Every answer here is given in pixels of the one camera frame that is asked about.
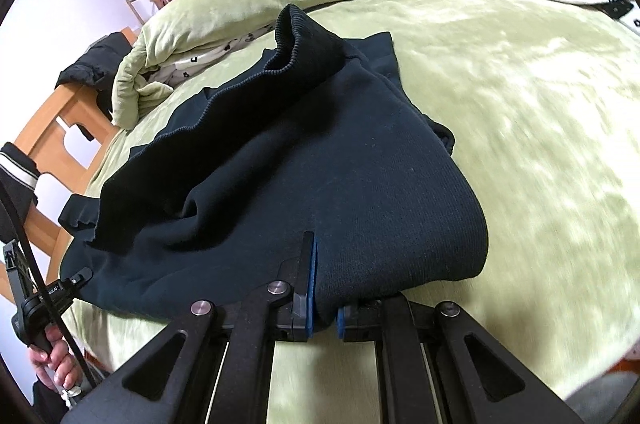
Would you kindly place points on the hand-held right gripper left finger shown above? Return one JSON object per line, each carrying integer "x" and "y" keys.
{"x": 310, "y": 289}

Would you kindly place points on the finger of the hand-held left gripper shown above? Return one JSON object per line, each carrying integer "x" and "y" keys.
{"x": 80, "y": 276}

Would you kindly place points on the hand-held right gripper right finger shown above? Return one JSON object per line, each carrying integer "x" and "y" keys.
{"x": 343, "y": 320}

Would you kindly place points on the dark navy sweater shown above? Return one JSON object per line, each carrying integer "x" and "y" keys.
{"x": 300, "y": 144}

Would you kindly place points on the person's left hand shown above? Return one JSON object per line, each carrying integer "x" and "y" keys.
{"x": 60, "y": 356}

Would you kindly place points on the black white-striped cuff garment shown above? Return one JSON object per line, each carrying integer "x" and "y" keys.
{"x": 17, "y": 169}

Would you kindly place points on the black jacket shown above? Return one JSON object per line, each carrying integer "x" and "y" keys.
{"x": 95, "y": 59}

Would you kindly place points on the green plush bed blanket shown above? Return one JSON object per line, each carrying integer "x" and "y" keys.
{"x": 525, "y": 129}

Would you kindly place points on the wooden stand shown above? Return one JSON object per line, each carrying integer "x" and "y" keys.
{"x": 136, "y": 9}

